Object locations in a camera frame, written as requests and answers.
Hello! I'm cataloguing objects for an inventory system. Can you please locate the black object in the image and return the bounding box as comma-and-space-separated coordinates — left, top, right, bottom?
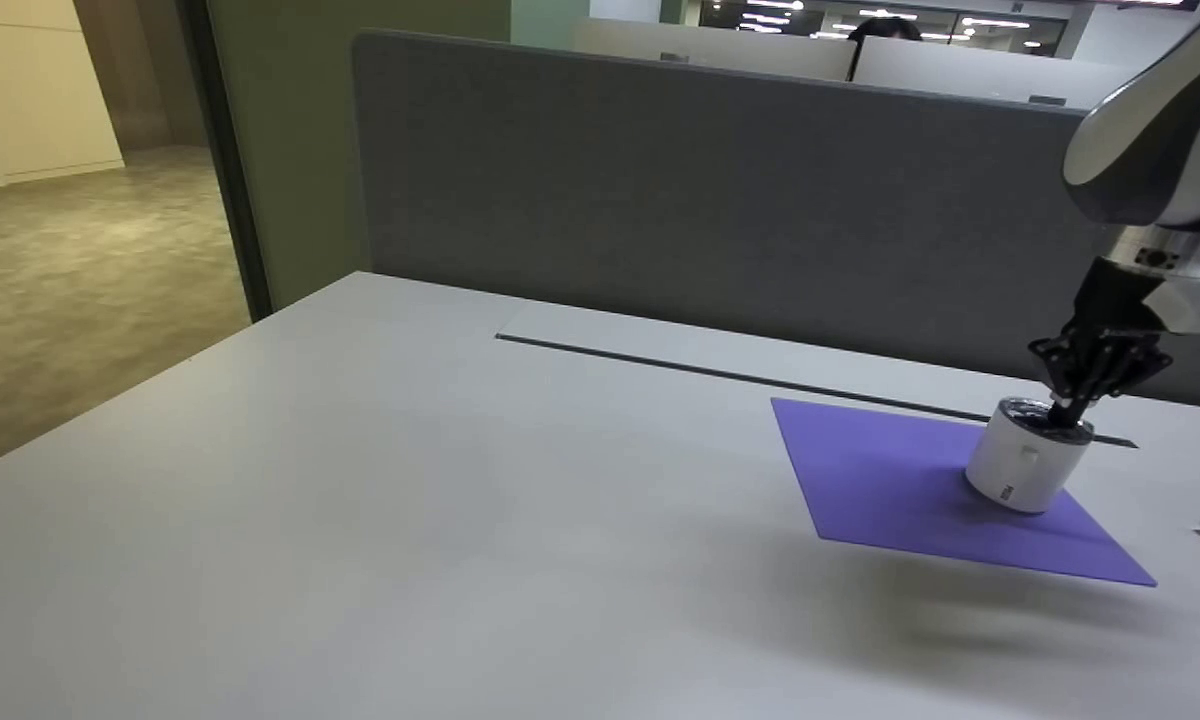
1000, 397, 1093, 445

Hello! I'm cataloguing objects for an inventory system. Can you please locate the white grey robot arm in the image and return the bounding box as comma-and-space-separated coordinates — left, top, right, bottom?
1026, 24, 1200, 429

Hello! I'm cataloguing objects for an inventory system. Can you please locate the grey desk divider panel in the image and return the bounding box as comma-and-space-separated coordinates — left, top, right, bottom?
347, 27, 1200, 411

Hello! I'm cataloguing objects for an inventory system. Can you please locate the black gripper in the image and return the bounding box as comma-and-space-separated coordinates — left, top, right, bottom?
1026, 260, 1172, 429

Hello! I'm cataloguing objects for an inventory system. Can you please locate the white cup-shaped strainer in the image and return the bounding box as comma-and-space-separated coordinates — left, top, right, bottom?
965, 402, 1093, 516

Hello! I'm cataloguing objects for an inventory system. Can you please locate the purple square mat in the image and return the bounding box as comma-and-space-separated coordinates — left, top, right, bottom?
773, 401, 1153, 586

